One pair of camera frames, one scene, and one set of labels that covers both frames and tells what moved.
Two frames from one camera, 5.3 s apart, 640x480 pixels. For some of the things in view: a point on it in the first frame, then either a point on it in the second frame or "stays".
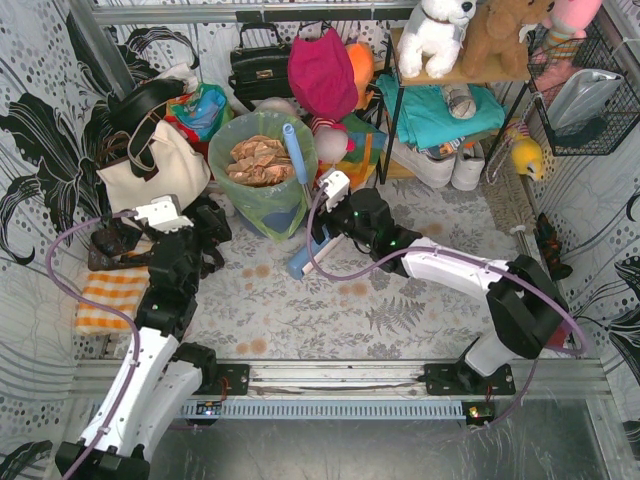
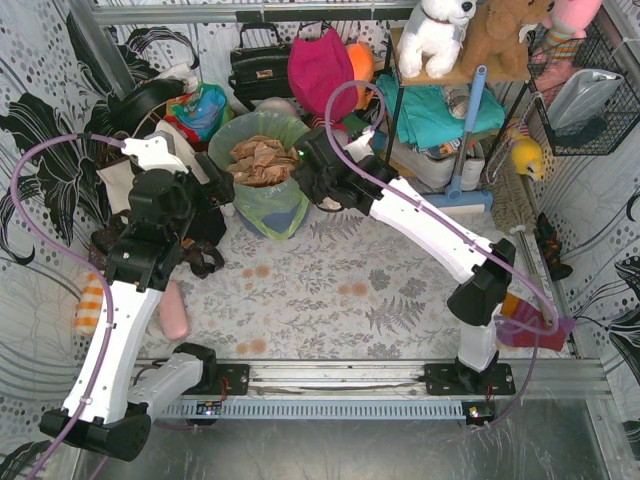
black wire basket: x=587 y=96 stays
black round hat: x=125 y=107 stays
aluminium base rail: x=94 y=378 stays
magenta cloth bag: x=321 y=75 stays
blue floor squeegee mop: x=320 y=244 -> x=454 y=196
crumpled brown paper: x=260 y=160 stays
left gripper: x=211 y=226 -> x=220 y=180
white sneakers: x=465 y=173 stays
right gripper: x=326 y=223 -> x=310 y=167
